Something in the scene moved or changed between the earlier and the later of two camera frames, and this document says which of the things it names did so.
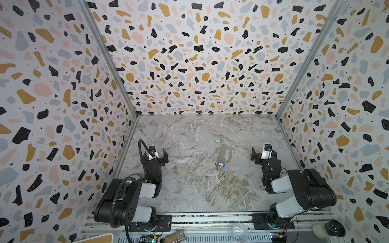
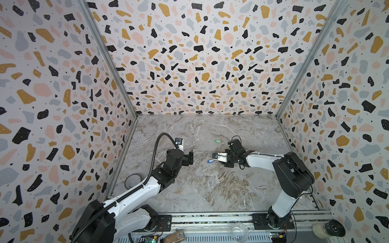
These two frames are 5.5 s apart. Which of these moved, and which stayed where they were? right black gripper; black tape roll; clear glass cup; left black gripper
Moved: left black gripper; right black gripper
Stayed: black tape roll; clear glass cup
